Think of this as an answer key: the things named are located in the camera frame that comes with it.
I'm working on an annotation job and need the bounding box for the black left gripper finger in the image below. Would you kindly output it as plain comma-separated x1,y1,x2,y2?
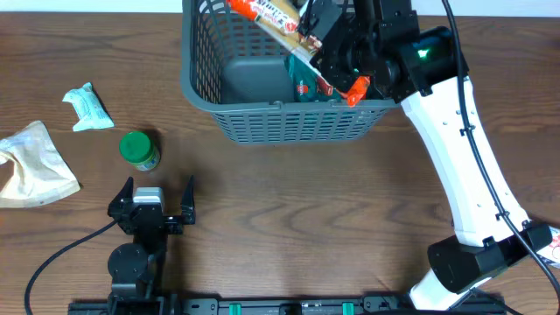
180,176,196,225
108,177,134,218

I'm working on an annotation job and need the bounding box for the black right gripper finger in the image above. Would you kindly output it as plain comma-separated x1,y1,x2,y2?
310,41,361,93
298,0,342,41

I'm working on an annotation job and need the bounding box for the green coffee sachet bag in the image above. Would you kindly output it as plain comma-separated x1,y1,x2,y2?
284,55,342,102

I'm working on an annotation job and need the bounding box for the red spaghetti pasta packet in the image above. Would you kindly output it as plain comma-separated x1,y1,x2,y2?
227,0,370,108

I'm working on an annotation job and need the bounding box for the blue Kleenex tissue pack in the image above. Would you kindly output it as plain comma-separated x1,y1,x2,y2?
537,227,560,269

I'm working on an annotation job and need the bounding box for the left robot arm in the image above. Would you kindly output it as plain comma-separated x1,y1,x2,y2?
108,178,196,315

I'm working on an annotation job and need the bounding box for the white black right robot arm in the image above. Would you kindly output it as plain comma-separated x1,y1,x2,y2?
298,1,552,313

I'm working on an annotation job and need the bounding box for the green lid glass jar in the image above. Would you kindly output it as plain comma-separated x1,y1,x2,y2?
119,131,161,172

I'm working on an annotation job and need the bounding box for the small white mint packet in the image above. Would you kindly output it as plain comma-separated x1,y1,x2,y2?
62,82,115,132

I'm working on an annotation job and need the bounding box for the grey plastic slotted basket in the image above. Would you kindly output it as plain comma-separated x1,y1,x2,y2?
180,0,396,144

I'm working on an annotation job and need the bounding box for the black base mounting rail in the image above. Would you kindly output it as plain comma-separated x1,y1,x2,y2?
67,295,508,315

